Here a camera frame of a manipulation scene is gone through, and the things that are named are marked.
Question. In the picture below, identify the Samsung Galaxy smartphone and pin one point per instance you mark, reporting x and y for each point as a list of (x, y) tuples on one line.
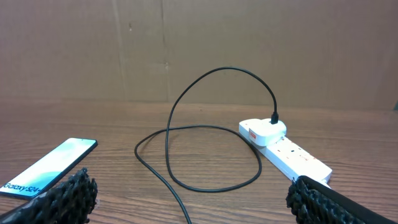
[(47, 171)]

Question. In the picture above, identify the white power extension strip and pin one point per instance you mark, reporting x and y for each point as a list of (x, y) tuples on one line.
[(292, 160)]

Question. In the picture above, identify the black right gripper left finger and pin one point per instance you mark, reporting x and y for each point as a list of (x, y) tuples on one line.
[(71, 202)]

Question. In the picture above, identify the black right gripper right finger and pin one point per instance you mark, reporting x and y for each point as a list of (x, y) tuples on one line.
[(313, 203)]

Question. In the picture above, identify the white charger plug adapter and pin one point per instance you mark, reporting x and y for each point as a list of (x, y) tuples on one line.
[(263, 133)]

